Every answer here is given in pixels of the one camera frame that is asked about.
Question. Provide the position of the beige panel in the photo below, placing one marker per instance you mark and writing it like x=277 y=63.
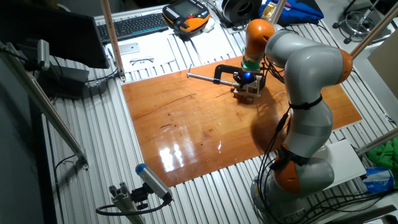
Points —
x=385 y=62

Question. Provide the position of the aluminium camera mount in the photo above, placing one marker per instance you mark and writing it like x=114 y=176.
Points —
x=124 y=202

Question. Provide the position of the white paper sheet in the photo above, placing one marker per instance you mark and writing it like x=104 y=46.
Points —
x=214 y=43
x=149 y=46

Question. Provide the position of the silver smartphone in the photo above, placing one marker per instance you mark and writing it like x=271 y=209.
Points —
x=129 y=48

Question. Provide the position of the black keyboard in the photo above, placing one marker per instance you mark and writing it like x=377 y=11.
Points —
x=133 y=26

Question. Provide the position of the chrome stool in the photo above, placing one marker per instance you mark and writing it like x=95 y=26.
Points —
x=362 y=20

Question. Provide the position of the black C-clamp with steel screw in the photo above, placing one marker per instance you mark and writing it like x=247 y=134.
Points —
x=224 y=68

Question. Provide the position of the black monitor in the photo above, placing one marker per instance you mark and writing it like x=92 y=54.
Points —
x=46 y=34

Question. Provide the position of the large wooden board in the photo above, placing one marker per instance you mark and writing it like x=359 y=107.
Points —
x=186 y=124

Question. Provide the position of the black eyeglasses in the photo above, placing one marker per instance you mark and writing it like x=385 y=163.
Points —
x=141 y=59

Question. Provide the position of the yellow bag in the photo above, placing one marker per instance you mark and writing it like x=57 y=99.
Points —
x=269 y=9

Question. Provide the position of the silver webcam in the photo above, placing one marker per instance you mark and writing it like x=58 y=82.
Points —
x=43 y=54

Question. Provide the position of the blue white tissue pack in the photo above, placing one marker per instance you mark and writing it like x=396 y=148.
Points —
x=377 y=180

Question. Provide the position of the black orange teach pendant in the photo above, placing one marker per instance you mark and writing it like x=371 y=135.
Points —
x=186 y=12

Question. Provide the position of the black filament spool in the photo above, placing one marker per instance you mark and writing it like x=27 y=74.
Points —
x=231 y=12

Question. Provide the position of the dark grey box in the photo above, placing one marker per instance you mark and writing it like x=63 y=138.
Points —
x=68 y=82

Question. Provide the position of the silver depth camera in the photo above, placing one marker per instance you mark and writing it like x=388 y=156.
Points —
x=152 y=183

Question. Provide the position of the blue cloth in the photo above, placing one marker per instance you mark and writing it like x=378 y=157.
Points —
x=298 y=12

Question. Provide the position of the white flat box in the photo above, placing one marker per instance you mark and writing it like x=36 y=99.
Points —
x=345 y=161

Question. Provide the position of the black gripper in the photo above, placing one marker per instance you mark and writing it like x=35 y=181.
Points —
x=248 y=77

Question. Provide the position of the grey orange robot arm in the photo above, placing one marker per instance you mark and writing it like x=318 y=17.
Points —
x=311 y=62

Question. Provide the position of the miniature wooden sliding window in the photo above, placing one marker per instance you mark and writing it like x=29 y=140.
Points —
x=245 y=92

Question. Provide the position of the aluminium frame post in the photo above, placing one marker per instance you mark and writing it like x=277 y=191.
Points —
x=373 y=32
x=112 y=37
x=46 y=106
x=279 y=11
x=376 y=143

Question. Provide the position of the green cloth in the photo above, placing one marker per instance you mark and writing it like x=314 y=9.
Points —
x=385 y=155

